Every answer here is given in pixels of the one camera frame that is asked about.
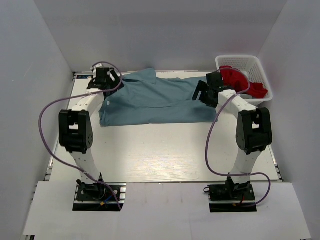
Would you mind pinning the white plastic basket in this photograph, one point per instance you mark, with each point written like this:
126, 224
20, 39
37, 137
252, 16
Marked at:
251, 66

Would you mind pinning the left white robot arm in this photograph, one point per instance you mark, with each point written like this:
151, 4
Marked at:
75, 127

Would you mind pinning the red t-shirt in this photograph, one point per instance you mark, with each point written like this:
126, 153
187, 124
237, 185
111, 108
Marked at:
237, 80

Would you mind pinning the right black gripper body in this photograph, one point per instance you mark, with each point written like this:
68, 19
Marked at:
205, 97

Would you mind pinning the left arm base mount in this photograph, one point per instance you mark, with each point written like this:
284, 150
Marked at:
99, 198

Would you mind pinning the blue-grey t-shirt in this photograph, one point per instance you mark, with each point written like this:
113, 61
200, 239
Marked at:
148, 99

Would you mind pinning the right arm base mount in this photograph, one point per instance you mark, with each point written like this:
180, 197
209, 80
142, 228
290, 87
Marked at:
221, 200

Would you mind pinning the blue label sticker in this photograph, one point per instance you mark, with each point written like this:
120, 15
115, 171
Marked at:
84, 76

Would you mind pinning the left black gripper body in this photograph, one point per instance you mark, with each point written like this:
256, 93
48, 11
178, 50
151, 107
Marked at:
111, 83

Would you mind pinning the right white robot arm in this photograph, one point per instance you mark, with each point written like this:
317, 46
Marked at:
253, 130

